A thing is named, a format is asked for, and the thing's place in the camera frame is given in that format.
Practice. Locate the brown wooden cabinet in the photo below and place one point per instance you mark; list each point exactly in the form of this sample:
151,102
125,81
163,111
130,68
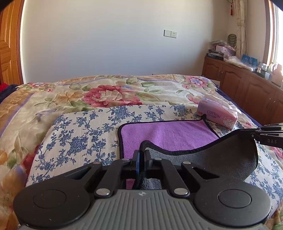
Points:
258,97

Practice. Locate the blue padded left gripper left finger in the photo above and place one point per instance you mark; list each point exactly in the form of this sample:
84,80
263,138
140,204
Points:
121,174

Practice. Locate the wooden door frame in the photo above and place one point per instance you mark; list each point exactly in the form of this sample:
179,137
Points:
11,71

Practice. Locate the floral quilt bedspread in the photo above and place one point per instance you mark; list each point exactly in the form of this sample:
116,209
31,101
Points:
67,201

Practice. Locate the white wall switch socket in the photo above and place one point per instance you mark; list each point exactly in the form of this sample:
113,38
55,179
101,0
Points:
168,33

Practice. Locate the floral beige curtain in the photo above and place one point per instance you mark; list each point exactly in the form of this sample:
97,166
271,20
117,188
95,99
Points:
240,8

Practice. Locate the pink tissue box on cabinet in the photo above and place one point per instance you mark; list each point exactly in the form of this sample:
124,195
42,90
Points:
226,50

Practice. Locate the red blanket edge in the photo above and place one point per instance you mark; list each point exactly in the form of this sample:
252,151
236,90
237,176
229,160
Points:
3,86

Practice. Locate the purple and grey microfiber towel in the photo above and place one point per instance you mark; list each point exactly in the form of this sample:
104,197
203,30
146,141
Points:
234,154

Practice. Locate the pink cotton tissue pack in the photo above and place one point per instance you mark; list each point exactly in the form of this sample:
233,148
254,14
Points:
217,111

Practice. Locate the blue picture box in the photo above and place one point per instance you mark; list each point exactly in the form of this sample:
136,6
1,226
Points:
250,61

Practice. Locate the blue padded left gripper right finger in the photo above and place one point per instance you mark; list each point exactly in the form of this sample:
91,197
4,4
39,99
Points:
167,173

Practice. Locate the blue floral white pillow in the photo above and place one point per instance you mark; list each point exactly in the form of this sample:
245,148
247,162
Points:
79,138

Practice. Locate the woven hand fan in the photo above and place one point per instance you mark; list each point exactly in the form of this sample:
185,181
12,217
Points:
232,40

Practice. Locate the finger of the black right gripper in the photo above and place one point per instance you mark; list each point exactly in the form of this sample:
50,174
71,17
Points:
269,135

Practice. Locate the dark blue bed sheet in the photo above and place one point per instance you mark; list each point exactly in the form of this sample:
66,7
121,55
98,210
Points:
4,94

